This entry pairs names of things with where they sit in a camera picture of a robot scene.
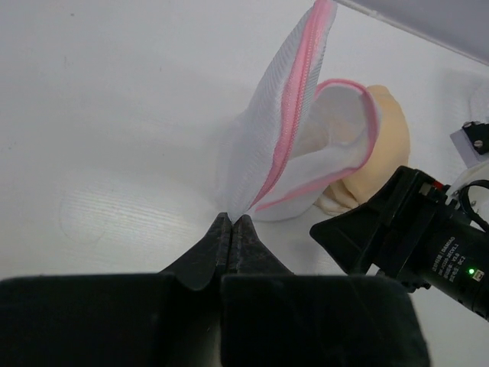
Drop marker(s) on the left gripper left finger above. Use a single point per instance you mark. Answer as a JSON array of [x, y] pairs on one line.
[[111, 319]]

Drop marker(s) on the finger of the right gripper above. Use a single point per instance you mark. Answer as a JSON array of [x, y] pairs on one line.
[[355, 240]]

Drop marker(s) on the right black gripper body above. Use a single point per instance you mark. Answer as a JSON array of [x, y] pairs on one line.
[[427, 239]]

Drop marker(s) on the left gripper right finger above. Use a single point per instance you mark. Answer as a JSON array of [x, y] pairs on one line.
[[274, 318]]

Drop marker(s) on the beige bra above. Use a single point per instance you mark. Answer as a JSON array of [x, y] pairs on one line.
[[391, 150]]

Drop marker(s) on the white mesh laundry bag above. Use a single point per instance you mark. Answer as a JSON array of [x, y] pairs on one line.
[[298, 134]]

